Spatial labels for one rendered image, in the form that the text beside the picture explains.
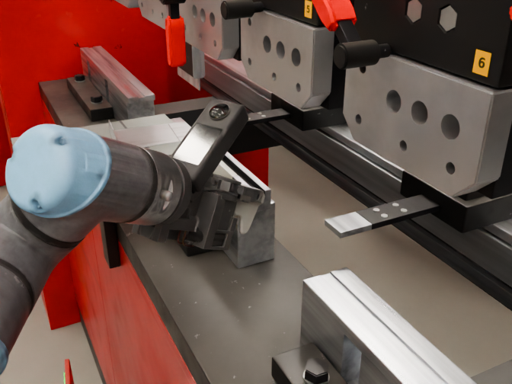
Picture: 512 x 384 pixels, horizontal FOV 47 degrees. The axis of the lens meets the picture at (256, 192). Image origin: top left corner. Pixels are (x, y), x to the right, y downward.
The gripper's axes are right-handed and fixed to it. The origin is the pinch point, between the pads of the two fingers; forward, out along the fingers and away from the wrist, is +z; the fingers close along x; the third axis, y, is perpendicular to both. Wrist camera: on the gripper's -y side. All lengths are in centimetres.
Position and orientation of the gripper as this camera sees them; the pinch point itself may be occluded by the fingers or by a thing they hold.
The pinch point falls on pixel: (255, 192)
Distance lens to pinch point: 76.5
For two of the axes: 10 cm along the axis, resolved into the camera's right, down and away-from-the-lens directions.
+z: 4.8, 1.2, 8.7
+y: -2.8, 9.6, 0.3
